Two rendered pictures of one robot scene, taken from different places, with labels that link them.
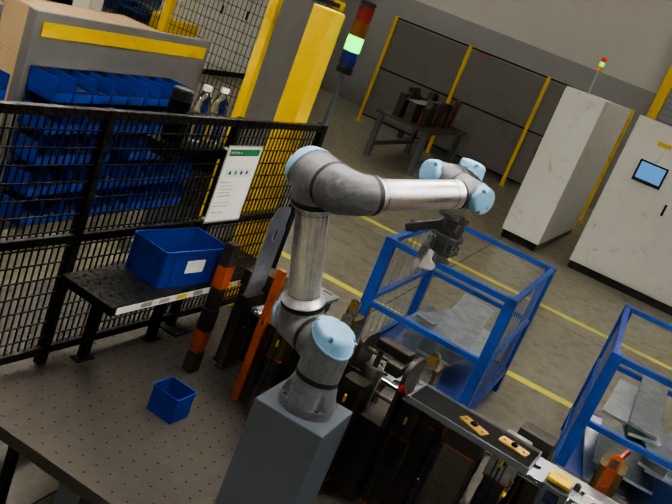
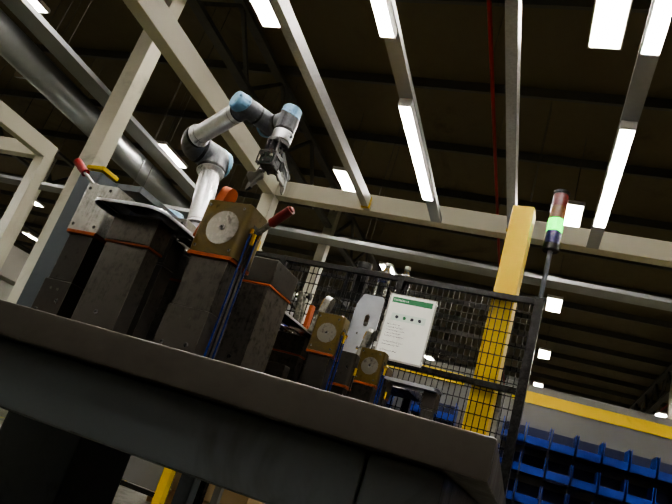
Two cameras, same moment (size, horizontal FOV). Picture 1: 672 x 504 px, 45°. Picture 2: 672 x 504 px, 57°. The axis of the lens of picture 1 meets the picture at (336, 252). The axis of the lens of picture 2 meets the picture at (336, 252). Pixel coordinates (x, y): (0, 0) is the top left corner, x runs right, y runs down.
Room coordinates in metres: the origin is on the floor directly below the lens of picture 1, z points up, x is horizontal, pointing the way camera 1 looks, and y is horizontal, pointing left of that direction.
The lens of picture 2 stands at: (2.62, -2.26, 0.63)
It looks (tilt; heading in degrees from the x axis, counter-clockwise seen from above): 19 degrees up; 92
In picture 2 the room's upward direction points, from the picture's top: 18 degrees clockwise
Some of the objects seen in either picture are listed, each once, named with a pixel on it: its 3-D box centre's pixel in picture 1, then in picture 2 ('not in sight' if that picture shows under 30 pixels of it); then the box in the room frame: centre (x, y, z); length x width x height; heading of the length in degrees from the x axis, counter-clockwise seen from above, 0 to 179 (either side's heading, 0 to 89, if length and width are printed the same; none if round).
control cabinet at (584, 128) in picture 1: (575, 152); not in sight; (11.19, -2.51, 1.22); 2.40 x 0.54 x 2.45; 158
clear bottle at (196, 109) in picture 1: (199, 113); (383, 282); (2.77, 0.62, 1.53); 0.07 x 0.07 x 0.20
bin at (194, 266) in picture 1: (178, 256); not in sight; (2.54, 0.48, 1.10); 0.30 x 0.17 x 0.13; 151
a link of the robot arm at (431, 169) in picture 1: (444, 177); (268, 123); (2.14, -0.20, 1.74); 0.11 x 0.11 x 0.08; 41
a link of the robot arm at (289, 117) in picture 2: (465, 180); (288, 120); (2.22, -0.26, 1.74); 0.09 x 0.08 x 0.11; 131
